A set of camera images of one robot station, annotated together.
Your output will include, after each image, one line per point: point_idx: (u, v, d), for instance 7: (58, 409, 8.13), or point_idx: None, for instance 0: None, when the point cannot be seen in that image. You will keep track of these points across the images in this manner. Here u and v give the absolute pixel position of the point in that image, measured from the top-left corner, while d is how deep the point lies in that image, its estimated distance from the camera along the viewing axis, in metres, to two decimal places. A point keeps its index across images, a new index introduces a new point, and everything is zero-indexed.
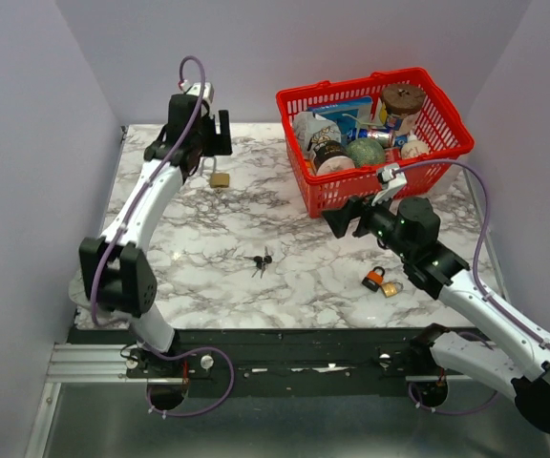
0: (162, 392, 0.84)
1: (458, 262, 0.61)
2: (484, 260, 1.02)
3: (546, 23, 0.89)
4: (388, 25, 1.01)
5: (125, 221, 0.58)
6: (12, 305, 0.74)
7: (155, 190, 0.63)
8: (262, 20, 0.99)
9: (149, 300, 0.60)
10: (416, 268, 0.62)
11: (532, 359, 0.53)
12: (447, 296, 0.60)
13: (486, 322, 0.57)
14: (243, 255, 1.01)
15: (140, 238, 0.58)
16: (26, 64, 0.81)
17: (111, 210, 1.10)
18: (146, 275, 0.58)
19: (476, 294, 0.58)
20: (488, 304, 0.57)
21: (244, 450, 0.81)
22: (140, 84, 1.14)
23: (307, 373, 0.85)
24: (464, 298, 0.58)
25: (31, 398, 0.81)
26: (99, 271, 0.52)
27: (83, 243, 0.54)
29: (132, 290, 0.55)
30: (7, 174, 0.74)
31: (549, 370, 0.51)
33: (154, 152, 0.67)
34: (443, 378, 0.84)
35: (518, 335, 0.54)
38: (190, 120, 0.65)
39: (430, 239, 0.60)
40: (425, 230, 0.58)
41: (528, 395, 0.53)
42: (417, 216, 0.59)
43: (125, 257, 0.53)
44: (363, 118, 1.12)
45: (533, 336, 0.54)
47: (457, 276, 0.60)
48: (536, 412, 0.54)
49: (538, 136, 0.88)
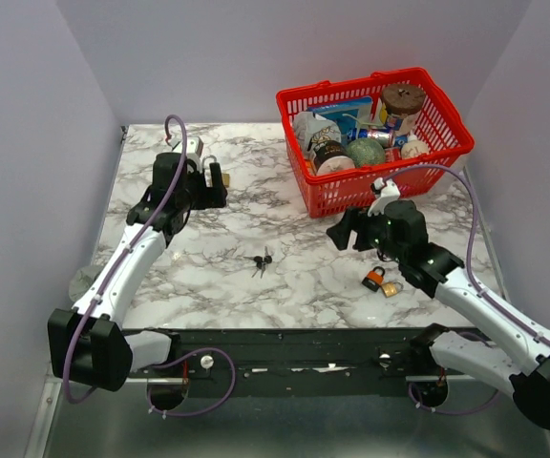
0: (162, 392, 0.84)
1: (453, 260, 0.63)
2: (484, 260, 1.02)
3: (546, 23, 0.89)
4: (388, 25, 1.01)
5: (100, 293, 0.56)
6: (12, 306, 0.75)
7: (135, 257, 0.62)
8: (262, 20, 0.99)
9: (123, 375, 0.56)
10: (411, 268, 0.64)
11: (527, 352, 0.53)
12: (443, 294, 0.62)
13: (482, 318, 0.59)
14: (243, 255, 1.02)
15: (116, 308, 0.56)
16: (26, 64, 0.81)
17: (111, 210, 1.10)
18: (122, 348, 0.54)
19: (472, 291, 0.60)
20: (482, 301, 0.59)
21: (244, 450, 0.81)
22: (139, 84, 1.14)
23: (307, 373, 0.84)
24: (459, 295, 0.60)
25: (31, 398, 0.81)
26: (73, 344, 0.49)
27: (53, 317, 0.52)
29: (100, 364, 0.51)
30: (7, 175, 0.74)
31: (543, 363, 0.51)
33: (137, 216, 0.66)
34: (443, 378, 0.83)
35: (513, 329, 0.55)
38: (173, 182, 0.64)
39: (418, 238, 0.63)
40: (411, 228, 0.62)
41: (525, 391, 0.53)
42: (403, 214, 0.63)
43: (97, 332, 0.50)
44: (363, 118, 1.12)
45: (527, 330, 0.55)
47: (453, 272, 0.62)
48: (535, 408, 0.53)
49: (538, 136, 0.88)
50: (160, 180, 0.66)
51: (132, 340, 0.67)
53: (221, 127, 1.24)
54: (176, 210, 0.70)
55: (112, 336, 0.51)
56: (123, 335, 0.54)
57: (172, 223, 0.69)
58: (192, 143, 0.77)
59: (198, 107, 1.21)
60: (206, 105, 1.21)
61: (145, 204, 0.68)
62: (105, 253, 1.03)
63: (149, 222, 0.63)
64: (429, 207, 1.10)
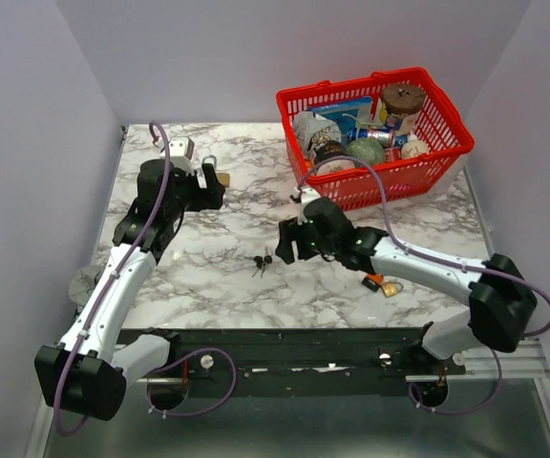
0: (162, 392, 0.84)
1: (378, 232, 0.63)
2: (484, 260, 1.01)
3: (546, 23, 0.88)
4: (388, 25, 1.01)
5: (86, 329, 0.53)
6: (13, 307, 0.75)
7: (121, 283, 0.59)
8: (262, 21, 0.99)
9: (118, 403, 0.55)
10: (347, 255, 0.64)
11: (460, 285, 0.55)
12: (380, 265, 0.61)
13: (413, 271, 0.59)
14: (243, 255, 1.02)
15: (104, 343, 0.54)
16: (27, 65, 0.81)
17: (111, 210, 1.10)
18: (114, 380, 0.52)
19: (398, 251, 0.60)
20: (410, 257, 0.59)
21: (244, 450, 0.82)
22: (139, 84, 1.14)
23: (307, 373, 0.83)
24: (390, 260, 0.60)
25: (32, 399, 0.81)
26: (59, 384, 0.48)
27: (42, 353, 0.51)
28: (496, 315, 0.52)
29: (93, 399, 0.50)
30: (7, 176, 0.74)
31: (475, 287, 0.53)
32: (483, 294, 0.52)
33: (123, 233, 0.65)
34: (443, 378, 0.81)
35: (442, 269, 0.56)
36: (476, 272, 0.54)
38: (158, 199, 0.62)
39: (342, 223, 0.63)
40: (330, 218, 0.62)
41: (475, 322, 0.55)
42: (318, 209, 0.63)
43: (85, 369, 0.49)
44: (363, 118, 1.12)
45: (454, 264, 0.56)
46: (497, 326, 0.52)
47: (379, 243, 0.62)
48: (490, 337, 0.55)
49: (538, 137, 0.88)
50: (146, 193, 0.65)
51: (130, 351, 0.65)
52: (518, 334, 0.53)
53: (221, 127, 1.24)
54: (165, 223, 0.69)
55: (100, 372, 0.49)
56: (115, 367, 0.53)
57: (161, 239, 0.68)
58: (180, 145, 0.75)
59: (198, 107, 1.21)
60: (206, 105, 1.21)
61: (132, 219, 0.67)
62: (105, 253, 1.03)
63: (137, 239, 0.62)
64: (429, 206, 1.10)
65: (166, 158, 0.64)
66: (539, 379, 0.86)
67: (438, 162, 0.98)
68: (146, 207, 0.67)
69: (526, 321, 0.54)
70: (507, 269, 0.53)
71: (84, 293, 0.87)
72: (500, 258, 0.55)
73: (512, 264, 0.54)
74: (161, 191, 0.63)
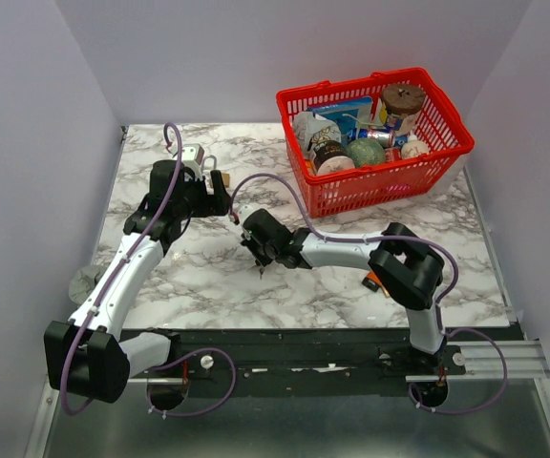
0: (162, 392, 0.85)
1: (307, 231, 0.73)
2: (484, 260, 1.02)
3: (546, 24, 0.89)
4: (388, 25, 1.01)
5: (96, 304, 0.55)
6: (13, 307, 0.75)
7: (131, 267, 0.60)
8: (261, 21, 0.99)
9: (121, 386, 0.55)
10: (284, 255, 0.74)
11: (365, 256, 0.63)
12: (312, 259, 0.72)
13: (332, 256, 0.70)
14: (243, 255, 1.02)
15: (113, 321, 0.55)
16: (26, 64, 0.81)
17: (111, 210, 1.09)
18: (119, 360, 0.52)
19: (321, 241, 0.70)
20: (328, 242, 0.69)
21: (244, 451, 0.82)
22: (139, 85, 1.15)
23: (307, 374, 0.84)
24: (314, 249, 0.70)
25: (32, 399, 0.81)
26: (69, 357, 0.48)
27: (51, 328, 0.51)
28: (396, 276, 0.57)
29: (98, 376, 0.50)
30: (6, 176, 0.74)
31: (377, 255, 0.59)
32: (382, 260, 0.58)
33: (134, 224, 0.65)
34: (443, 378, 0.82)
35: (349, 245, 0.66)
36: (375, 241, 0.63)
38: (167, 195, 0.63)
39: (275, 229, 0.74)
40: (264, 225, 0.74)
41: (390, 290, 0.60)
42: (253, 218, 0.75)
43: (94, 345, 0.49)
44: (363, 118, 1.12)
45: (358, 240, 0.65)
46: (404, 288, 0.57)
47: (306, 239, 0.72)
48: (406, 300, 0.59)
49: (538, 138, 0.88)
50: (158, 187, 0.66)
51: (132, 346, 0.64)
52: (428, 293, 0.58)
53: (222, 127, 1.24)
54: (173, 219, 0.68)
55: (109, 347, 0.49)
56: (120, 347, 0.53)
57: (169, 234, 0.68)
58: (191, 151, 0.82)
59: (198, 107, 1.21)
60: (206, 105, 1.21)
61: (142, 213, 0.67)
62: (106, 253, 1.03)
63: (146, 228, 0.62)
64: (429, 207, 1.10)
65: (179, 157, 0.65)
66: (539, 379, 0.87)
67: (438, 162, 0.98)
68: (157, 202, 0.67)
69: (433, 280, 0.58)
70: (402, 235, 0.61)
71: (84, 293, 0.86)
72: (394, 225, 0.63)
73: (408, 230, 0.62)
74: (173, 185, 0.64)
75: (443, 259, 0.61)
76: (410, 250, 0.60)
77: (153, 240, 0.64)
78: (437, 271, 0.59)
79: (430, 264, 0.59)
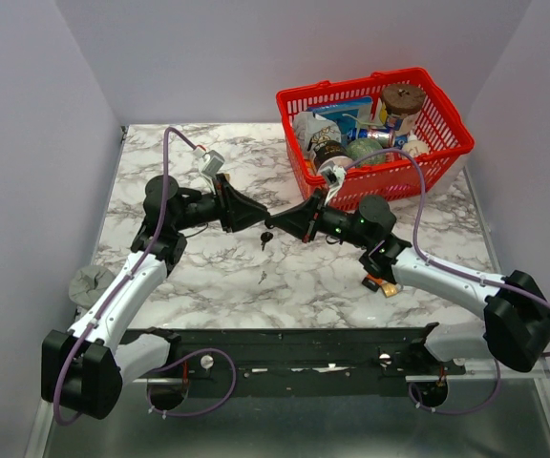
0: (162, 392, 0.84)
1: (402, 243, 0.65)
2: (484, 260, 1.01)
3: (545, 24, 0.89)
4: (388, 26, 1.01)
5: (96, 318, 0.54)
6: (13, 307, 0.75)
7: (134, 285, 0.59)
8: (261, 21, 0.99)
9: (113, 402, 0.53)
10: (371, 260, 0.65)
11: (477, 299, 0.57)
12: (401, 275, 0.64)
13: (431, 281, 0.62)
14: (243, 256, 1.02)
15: (111, 335, 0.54)
16: (25, 63, 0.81)
17: (111, 210, 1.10)
18: (114, 374, 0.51)
19: (419, 261, 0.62)
20: (431, 267, 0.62)
21: (244, 450, 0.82)
22: (139, 84, 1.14)
23: (307, 374, 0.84)
24: (412, 269, 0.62)
25: (31, 399, 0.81)
26: (65, 366, 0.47)
27: (50, 337, 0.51)
28: (511, 331, 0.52)
29: (92, 388, 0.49)
30: (6, 176, 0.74)
31: (495, 301, 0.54)
32: (501, 308, 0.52)
33: (140, 242, 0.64)
34: (443, 378, 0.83)
35: (460, 281, 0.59)
36: (495, 286, 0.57)
38: (158, 226, 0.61)
39: (389, 230, 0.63)
40: (385, 226, 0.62)
41: (492, 340, 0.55)
42: (378, 216, 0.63)
43: (89, 358, 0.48)
44: (363, 118, 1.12)
45: (473, 278, 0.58)
46: (516, 345, 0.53)
47: (403, 253, 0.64)
48: (506, 354, 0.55)
49: (537, 138, 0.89)
50: (150, 215, 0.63)
51: (126, 354, 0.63)
52: (536, 356, 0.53)
53: (222, 127, 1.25)
54: (177, 237, 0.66)
55: (104, 361, 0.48)
56: (116, 362, 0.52)
57: (176, 252, 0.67)
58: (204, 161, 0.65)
59: (198, 108, 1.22)
60: (206, 105, 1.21)
61: (149, 231, 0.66)
62: (106, 253, 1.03)
63: (146, 249, 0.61)
64: (429, 206, 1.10)
65: (163, 183, 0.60)
66: (539, 379, 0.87)
67: (438, 162, 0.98)
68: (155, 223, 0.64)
69: (544, 343, 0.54)
70: (525, 287, 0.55)
71: (84, 293, 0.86)
72: (518, 273, 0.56)
73: (532, 282, 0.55)
74: (160, 218, 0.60)
75: None
76: (529, 305, 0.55)
77: (157, 261, 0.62)
78: (549, 335, 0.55)
79: (543, 324, 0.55)
